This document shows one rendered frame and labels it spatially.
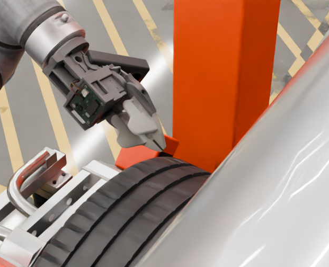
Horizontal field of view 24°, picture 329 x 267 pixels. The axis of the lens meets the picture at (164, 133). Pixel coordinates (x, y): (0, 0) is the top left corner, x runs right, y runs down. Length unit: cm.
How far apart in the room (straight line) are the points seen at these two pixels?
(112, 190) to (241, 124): 50
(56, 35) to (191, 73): 49
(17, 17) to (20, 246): 35
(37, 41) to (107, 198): 26
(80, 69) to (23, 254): 30
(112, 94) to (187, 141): 59
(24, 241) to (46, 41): 31
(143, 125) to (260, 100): 57
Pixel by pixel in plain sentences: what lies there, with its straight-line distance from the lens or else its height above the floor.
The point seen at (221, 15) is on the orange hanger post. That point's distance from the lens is 148.
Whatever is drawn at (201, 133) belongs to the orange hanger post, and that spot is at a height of 95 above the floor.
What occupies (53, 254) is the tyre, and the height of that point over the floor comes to 116.
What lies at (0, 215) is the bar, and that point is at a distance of 150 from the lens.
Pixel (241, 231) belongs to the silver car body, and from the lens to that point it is 40.
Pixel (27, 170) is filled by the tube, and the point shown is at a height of 101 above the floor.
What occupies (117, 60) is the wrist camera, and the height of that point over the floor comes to 133.
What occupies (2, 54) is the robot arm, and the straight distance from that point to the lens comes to 127.
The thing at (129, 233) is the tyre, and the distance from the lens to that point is 115.
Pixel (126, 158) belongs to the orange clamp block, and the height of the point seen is 108.
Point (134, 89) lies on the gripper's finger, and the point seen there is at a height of 133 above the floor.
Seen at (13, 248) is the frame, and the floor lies 112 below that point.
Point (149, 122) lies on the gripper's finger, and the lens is 116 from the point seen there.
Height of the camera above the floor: 203
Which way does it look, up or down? 40 degrees down
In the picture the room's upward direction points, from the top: straight up
